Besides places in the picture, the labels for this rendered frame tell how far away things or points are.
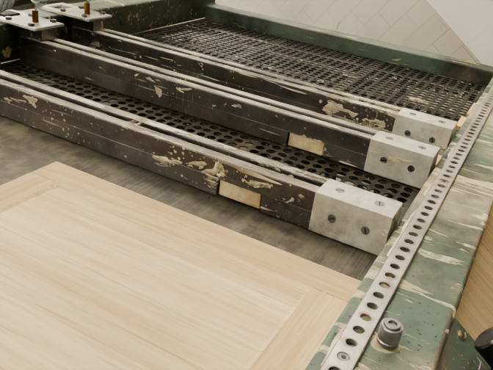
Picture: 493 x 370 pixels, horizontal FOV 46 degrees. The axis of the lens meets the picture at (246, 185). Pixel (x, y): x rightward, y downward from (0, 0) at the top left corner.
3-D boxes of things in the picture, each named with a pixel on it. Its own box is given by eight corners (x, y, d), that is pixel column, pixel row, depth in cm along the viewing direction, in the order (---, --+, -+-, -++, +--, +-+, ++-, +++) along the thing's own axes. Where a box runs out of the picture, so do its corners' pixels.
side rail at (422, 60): (485, 104, 191) (495, 72, 186) (202, 33, 232) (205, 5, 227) (488, 98, 198) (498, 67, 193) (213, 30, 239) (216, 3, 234)
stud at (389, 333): (394, 354, 63) (400, 334, 61) (373, 345, 64) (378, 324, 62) (400, 341, 65) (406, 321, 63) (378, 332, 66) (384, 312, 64)
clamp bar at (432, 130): (442, 161, 126) (475, 53, 115) (38, 42, 170) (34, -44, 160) (450, 147, 134) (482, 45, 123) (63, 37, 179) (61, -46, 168)
